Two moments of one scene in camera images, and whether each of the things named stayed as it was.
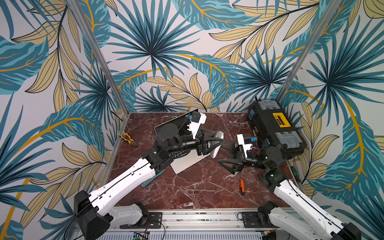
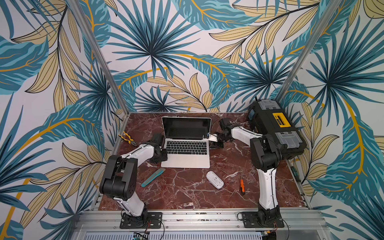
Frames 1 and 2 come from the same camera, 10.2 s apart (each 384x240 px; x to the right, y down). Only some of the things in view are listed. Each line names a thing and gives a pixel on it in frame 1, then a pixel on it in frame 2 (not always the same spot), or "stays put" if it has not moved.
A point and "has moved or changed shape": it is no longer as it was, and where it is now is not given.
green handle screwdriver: (295, 174) stays put
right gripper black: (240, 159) -> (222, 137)
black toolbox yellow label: (272, 125) stays put
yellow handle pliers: (130, 141) stays put
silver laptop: (192, 157) has moved or changed shape
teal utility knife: (147, 181) stays put
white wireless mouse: (218, 134) has moved or changed shape
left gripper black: (202, 145) -> (164, 157)
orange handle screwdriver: (242, 186) stays put
